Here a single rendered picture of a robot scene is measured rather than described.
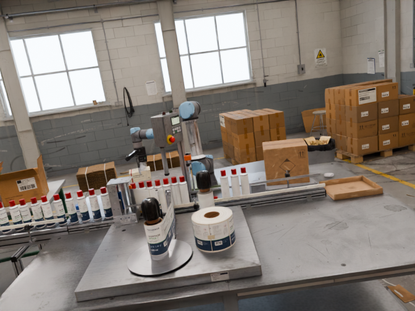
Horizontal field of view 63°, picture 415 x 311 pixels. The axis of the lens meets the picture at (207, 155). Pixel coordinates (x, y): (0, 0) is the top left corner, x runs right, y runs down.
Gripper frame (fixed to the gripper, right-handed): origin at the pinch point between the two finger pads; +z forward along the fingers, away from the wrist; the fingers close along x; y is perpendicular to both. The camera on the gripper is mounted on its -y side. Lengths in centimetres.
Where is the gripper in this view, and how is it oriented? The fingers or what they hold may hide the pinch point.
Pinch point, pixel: (139, 172)
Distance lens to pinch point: 274.2
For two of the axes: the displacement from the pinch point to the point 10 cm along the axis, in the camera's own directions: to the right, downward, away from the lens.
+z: 1.2, 9.6, 2.3
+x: -1.9, -2.1, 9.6
